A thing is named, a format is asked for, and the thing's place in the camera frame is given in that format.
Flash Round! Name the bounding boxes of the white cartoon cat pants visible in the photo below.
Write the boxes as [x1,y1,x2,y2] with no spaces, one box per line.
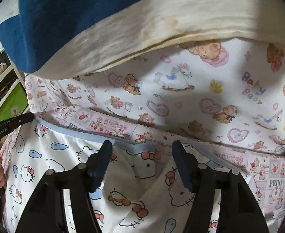
[5,118,257,233]

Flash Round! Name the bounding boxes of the green storage box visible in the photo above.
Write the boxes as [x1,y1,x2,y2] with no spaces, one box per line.
[0,80,28,122]

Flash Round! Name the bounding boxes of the white shelving unit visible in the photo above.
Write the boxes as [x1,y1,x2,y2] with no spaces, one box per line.
[0,22,27,121]

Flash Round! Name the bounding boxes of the pink strawberry print sheet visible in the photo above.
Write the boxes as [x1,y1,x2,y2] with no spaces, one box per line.
[2,107,285,232]

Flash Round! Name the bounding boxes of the striped hanging curtain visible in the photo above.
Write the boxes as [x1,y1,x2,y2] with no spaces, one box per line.
[0,0,285,80]

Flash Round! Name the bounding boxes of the bear print white sheet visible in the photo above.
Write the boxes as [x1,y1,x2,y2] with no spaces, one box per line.
[25,38,285,154]

